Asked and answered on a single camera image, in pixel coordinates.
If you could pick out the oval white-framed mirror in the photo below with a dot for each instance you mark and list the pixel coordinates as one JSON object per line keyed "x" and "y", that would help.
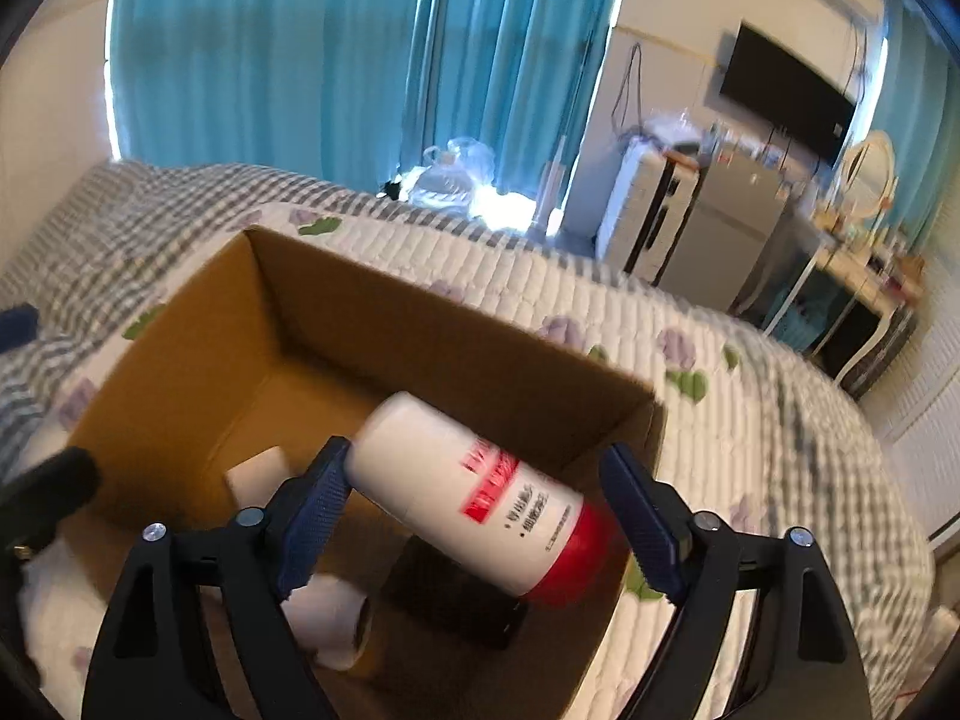
{"x": 868, "y": 172}

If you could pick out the black rectangular object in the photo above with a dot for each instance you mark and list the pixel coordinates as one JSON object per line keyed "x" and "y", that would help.
{"x": 450, "y": 592}

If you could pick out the brown cardboard box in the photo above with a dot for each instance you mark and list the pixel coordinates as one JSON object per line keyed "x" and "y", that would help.
{"x": 420, "y": 337}

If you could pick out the white bottle with red cap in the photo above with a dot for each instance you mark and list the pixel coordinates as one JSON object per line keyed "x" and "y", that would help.
{"x": 480, "y": 491}

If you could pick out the clear water jug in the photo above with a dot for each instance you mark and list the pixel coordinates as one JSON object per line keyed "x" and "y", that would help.
{"x": 441, "y": 184}

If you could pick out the white vanity table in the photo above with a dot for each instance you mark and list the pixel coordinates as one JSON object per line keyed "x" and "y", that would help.
{"x": 855, "y": 292}

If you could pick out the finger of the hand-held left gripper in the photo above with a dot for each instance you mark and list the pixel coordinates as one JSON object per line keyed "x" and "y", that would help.
{"x": 52, "y": 484}

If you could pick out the white roll with dark core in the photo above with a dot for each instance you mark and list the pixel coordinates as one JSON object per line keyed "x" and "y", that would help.
{"x": 330, "y": 615}

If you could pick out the floral checked quilt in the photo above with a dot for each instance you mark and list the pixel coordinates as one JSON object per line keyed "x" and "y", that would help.
{"x": 540, "y": 292}

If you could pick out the silver refrigerator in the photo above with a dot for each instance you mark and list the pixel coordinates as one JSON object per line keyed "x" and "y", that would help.
{"x": 731, "y": 229}

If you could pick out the wide teal curtain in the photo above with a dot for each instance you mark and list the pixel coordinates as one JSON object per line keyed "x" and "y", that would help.
{"x": 300, "y": 60}

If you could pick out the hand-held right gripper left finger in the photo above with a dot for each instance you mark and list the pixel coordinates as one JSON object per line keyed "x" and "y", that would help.
{"x": 315, "y": 517}

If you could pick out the white appliance with black panel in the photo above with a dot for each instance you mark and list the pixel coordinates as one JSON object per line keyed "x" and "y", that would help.
{"x": 637, "y": 202}

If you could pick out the black wall television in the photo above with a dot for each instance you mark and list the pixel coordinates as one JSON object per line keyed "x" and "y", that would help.
{"x": 787, "y": 94}

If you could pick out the narrow teal curtain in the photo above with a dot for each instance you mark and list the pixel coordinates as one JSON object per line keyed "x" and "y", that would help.
{"x": 904, "y": 105}

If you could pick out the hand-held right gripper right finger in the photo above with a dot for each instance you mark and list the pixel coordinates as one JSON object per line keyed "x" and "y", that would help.
{"x": 639, "y": 526}

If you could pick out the clear plastic bag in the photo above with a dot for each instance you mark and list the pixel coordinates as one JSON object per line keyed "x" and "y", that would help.
{"x": 474, "y": 159}

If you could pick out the small white block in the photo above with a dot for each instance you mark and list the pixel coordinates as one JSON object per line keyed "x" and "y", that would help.
{"x": 256, "y": 474}

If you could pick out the dark blue object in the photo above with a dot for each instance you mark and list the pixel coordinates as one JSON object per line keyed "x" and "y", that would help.
{"x": 16, "y": 324}

